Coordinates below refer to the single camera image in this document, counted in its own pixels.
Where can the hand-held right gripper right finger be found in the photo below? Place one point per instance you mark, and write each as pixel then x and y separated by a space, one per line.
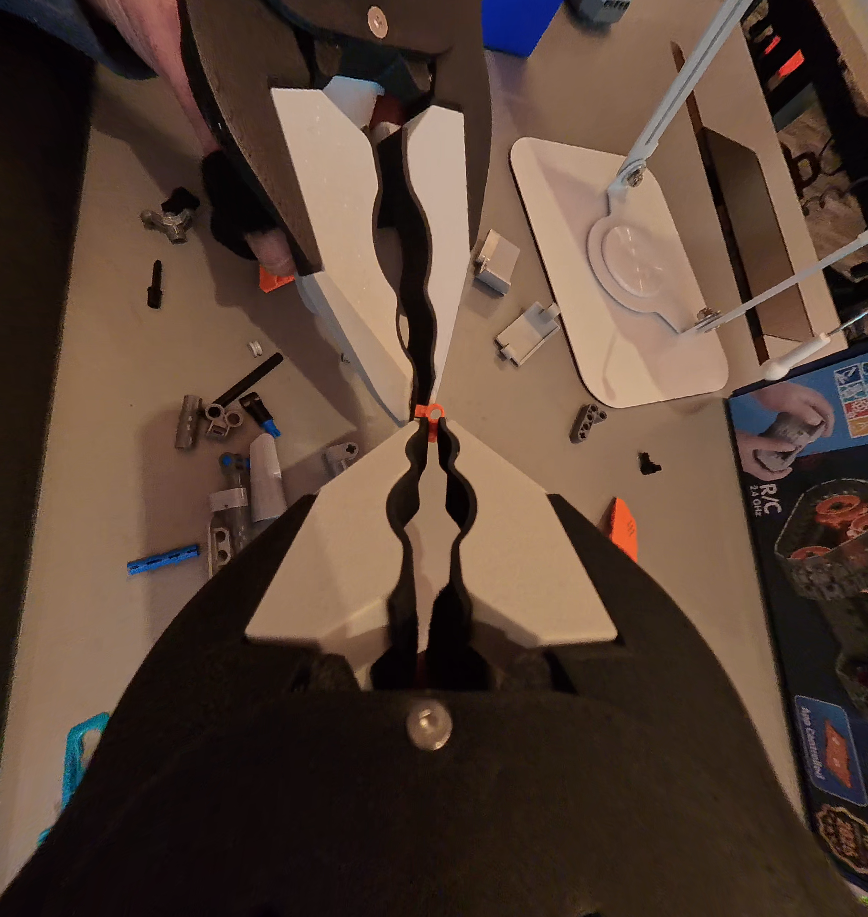
pixel 534 573

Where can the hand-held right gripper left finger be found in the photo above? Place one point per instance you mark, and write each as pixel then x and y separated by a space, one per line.
pixel 326 573

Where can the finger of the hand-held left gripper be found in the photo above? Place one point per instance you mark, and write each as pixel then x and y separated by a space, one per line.
pixel 326 179
pixel 444 179

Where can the grey curved ribbed panel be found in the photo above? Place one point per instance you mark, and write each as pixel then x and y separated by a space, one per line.
pixel 340 458

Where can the grey cylinder assembly orange connector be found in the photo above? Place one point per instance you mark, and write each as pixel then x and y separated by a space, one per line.
pixel 226 516

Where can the small orange pin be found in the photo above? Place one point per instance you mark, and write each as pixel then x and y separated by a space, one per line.
pixel 428 412

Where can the person's left hand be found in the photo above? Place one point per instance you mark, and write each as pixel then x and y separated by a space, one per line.
pixel 172 43

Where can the bluish grey curved panel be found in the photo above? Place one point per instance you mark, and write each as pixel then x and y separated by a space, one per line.
pixel 497 261

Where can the orange wedge panel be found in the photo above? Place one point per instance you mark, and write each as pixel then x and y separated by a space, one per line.
pixel 275 279
pixel 622 526

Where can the white curved panel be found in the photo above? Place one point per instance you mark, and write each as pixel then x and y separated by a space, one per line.
pixel 267 476

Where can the small black connector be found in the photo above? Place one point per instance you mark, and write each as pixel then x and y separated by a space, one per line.
pixel 649 464

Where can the dark grey angled beam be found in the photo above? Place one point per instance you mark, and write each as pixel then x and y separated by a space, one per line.
pixel 586 423

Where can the grey and black connector assembly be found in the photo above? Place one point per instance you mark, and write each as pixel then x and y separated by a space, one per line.
pixel 168 218

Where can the blue holed rod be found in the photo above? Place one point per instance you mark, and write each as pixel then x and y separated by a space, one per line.
pixel 163 559

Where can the blue storage bin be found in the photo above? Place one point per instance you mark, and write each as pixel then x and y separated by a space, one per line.
pixel 516 25

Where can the black angled connector blue pin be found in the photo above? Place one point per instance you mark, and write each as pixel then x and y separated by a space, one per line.
pixel 258 414

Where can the light grey hinged panel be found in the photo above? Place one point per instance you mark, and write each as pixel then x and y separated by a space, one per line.
pixel 525 335

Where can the grey cross connector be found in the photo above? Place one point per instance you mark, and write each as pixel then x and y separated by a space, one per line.
pixel 222 421

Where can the grey tube connector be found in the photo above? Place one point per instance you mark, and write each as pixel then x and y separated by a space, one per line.
pixel 188 423

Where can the long black axle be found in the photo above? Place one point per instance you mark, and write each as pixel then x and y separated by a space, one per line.
pixel 251 378

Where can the grey motor block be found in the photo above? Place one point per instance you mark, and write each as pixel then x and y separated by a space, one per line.
pixel 598 8

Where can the dark blue robot kit box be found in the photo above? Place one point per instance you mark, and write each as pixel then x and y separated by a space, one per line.
pixel 799 645

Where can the turquoise plastic tool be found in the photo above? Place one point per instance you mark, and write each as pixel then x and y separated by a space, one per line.
pixel 79 759

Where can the dark textured mat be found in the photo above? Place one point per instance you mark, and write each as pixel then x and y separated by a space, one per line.
pixel 18 430

